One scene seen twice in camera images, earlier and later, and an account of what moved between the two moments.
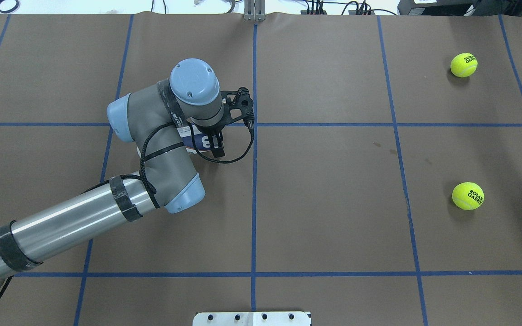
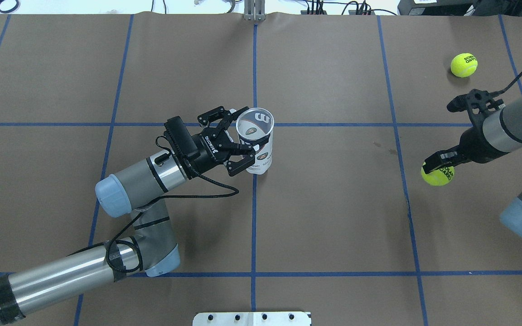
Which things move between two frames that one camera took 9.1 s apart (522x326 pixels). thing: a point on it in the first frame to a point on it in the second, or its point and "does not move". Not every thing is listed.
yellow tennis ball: (468, 196) to (439, 176)
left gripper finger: (209, 133) to (247, 151)
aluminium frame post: (254, 10) does not move
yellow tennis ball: (463, 64) does not move
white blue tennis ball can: (202, 141) to (254, 123)
